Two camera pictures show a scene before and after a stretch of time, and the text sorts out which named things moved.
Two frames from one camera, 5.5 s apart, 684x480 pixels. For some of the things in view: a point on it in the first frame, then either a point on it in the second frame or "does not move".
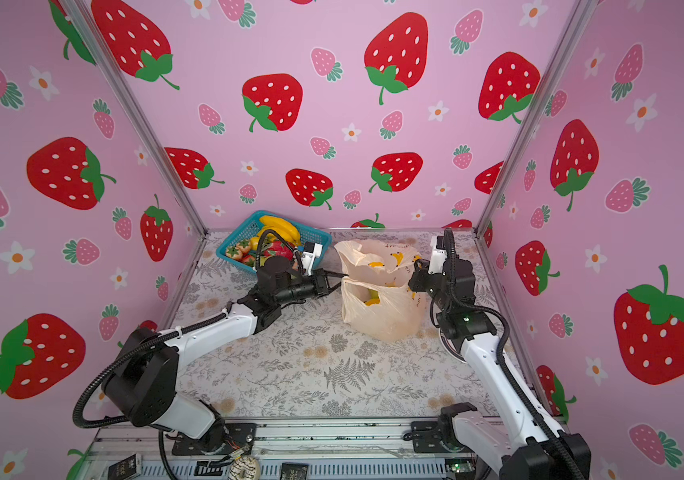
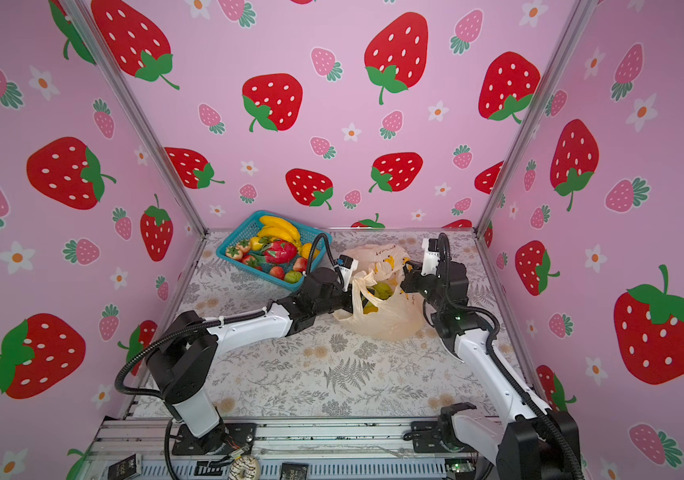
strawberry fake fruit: [236, 252] does not move
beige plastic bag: [377, 299] does not move
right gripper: [421, 273] does not move
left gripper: [318, 284] -> [350, 299]
